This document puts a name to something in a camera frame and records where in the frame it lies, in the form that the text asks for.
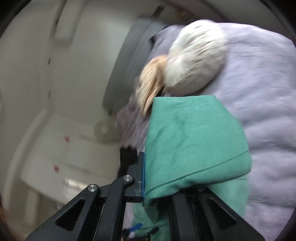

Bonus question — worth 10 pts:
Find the green work jacket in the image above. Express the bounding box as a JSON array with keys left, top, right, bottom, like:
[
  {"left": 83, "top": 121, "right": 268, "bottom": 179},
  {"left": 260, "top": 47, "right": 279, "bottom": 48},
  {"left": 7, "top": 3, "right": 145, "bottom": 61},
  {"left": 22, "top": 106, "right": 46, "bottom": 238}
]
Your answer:
[{"left": 132, "top": 95, "right": 252, "bottom": 240}]

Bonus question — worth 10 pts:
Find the black garment on bed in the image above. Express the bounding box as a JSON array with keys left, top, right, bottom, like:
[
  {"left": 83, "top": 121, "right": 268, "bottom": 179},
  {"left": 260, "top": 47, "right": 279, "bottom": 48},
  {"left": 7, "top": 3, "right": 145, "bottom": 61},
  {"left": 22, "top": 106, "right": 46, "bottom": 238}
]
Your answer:
[{"left": 117, "top": 146, "right": 138, "bottom": 177}]

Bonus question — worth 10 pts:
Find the white standing fan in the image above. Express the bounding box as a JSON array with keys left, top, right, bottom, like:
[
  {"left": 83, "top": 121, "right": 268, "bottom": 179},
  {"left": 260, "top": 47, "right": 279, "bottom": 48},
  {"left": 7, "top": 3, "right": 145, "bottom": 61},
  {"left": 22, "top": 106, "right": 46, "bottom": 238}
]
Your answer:
[{"left": 94, "top": 116, "right": 120, "bottom": 143}]

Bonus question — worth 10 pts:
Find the white wardrobe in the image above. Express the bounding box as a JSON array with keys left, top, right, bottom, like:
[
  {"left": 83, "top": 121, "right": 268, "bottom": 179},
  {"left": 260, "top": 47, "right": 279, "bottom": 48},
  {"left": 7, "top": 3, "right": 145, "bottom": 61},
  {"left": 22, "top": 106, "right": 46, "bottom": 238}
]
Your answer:
[{"left": 21, "top": 114, "right": 120, "bottom": 204}]

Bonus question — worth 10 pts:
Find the grey padded headboard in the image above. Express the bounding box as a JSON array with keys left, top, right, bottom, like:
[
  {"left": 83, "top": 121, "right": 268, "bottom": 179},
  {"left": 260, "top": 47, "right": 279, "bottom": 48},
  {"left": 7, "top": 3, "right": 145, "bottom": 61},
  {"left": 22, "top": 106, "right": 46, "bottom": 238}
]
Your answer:
[{"left": 102, "top": 16, "right": 169, "bottom": 114}]

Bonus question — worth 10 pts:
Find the cream pleated round cushion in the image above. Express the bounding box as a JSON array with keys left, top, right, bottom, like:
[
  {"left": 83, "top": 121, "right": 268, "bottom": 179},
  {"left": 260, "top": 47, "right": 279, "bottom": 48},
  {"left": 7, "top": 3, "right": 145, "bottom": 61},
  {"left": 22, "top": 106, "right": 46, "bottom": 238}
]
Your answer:
[{"left": 165, "top": 20, "right": 228, "bottom": 96}]

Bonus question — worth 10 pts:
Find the lavender embossed bedspread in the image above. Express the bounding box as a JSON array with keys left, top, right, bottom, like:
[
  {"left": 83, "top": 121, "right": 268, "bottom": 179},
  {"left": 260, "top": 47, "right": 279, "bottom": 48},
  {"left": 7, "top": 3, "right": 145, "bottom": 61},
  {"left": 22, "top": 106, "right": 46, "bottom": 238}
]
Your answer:
[{"left": 115, "top": 19, "right": 296, "bottom": 241}]

